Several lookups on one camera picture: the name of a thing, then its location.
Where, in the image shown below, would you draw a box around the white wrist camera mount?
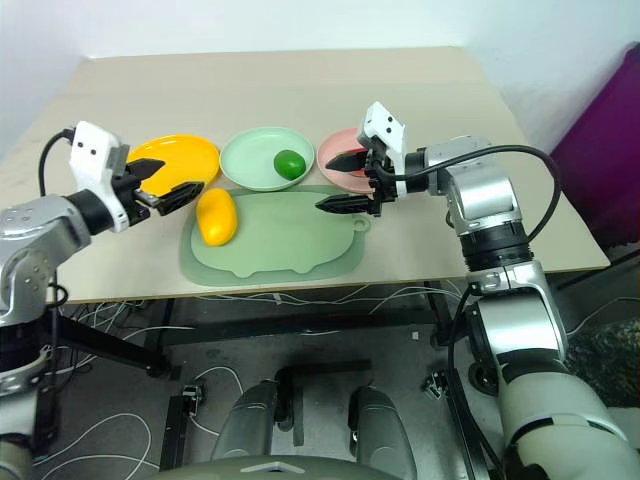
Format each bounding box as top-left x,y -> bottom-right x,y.
356,101 -> 409,199
68,120 -> 133,234

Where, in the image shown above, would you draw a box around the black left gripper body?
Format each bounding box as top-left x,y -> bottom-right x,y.
110,171 -> 162,227

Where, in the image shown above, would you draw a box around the white floor cable loop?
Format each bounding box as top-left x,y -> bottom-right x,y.
33,411 -> 152,474

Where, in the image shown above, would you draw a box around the black table frame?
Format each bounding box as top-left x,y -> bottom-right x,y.
52,280 -> 456,379

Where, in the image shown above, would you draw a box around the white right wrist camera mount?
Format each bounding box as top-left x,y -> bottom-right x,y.
356,101 -> 409,199

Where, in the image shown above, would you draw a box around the pink plate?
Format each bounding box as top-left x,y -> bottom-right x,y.
317,127 -> 377,194

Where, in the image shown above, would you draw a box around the tangled white cables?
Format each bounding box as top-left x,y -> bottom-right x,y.
63,280 -> 454,346

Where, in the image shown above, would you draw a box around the purple box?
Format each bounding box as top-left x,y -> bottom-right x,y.
548,43 -> 640,252

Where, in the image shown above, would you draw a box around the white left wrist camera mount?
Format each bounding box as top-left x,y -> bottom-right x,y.
68,120 -> 133,234

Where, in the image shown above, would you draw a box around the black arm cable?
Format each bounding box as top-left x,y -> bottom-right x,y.
32,128 -> 78,459
374,144 -> 563,480

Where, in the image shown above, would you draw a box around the green silicone mat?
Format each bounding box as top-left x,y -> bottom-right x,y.
178,184 -> 373,288

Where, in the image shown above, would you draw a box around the black stand rail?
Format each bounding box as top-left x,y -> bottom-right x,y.
160,394 -> 188,472
443,368 -> 490,480

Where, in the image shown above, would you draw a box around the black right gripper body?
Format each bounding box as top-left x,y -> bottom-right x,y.
364,139 -> 399,218

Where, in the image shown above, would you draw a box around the green plate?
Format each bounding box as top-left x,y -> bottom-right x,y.
220,126 -> 316,193

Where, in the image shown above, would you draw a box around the grey rounded robot leg shell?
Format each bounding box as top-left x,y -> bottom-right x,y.
349,384 -> 419,480
211,379 -> 282,464

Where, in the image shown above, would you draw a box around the green lime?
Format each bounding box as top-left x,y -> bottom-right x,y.
273,149 -> 307,181

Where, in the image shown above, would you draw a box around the black caster wheel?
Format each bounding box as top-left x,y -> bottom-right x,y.
181,383 -> 207,414
424,370 -> 450,400

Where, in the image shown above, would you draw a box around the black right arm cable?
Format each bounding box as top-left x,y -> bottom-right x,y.
374,144 -> 563,480

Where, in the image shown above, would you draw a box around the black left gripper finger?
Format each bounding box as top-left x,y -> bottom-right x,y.
149,182 -> 206,218
124,157 -> 167,183

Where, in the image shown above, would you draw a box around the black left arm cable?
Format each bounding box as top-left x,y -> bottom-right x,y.
32,128 -> 78,459

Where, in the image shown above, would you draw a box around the yellow mango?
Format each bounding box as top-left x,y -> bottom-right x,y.
194,188 -> 239,248

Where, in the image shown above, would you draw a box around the yellow plate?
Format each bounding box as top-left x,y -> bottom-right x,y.
125,133 -> 222,199

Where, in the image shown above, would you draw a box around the grey robot torso shell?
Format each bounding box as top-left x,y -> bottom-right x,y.
158,453 -> 382,480

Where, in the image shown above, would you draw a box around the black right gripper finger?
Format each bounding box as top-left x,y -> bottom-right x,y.
325,151 -> 371,174
315,195 -> 376,214

